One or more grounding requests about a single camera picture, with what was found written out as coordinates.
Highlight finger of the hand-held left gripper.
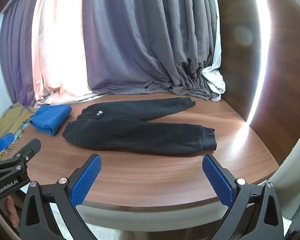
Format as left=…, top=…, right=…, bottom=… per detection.
left=0, top=139, right=42, bottom=178
left=0, top=134, right=15, bottom=161

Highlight person's left hand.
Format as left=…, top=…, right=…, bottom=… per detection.
left=6, top=195, right=20, bottom=228

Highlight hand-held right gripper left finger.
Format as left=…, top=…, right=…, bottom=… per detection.
left=20, top=154, right=102, bottom=240

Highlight yellow plaid blanket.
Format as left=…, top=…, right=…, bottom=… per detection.
left=0, top=102, right=38, bottom=162

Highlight blue folded cloth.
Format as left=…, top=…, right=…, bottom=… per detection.
left=29, top=105, right=72, bottom=136

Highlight black pants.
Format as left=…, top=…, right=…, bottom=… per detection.
left=62, top=97, right=217, bottom=156

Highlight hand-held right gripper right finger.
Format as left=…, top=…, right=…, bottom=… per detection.
left=202, top=154, right=290, bottom=240

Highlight grey purple curtain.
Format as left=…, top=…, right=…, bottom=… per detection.
left=81, top=0, right=222, bottom=102

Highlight pink curtain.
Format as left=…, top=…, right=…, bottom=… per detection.
left=31, top=0, right=108, bottom=105

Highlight white cloth behind curtain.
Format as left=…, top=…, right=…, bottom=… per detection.
left=201, top=40, right=226, bottom=102

